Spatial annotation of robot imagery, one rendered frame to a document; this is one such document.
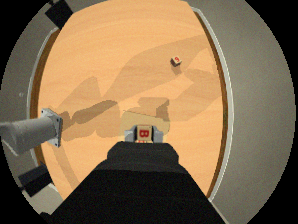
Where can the tan square mat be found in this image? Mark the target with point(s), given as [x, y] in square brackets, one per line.
[129, 119]

